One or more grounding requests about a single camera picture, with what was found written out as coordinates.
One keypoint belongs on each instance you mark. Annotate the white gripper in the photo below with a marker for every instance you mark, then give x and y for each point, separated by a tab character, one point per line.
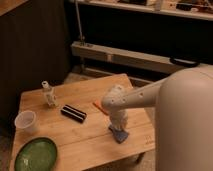
119	119

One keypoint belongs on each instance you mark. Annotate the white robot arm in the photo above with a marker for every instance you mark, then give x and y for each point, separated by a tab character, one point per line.
183	105

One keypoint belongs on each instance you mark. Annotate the black rectangular case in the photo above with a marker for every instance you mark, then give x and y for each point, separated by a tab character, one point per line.
73	113

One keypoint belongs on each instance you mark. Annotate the wooden table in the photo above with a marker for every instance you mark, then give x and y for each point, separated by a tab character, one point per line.
89	144

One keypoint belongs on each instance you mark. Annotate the grey metal shelf beam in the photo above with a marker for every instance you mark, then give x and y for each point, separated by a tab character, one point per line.
124	57

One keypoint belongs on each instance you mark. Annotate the green plate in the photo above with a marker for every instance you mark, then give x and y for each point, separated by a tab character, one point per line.
39	154

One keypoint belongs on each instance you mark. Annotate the clear plastic cup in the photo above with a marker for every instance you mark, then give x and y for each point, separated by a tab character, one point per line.
26	121

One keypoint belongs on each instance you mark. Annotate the metal vertical pole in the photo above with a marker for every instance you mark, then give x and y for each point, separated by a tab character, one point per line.
81	37

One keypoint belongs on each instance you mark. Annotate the upper cluttered shelf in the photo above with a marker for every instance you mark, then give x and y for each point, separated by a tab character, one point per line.
156	7

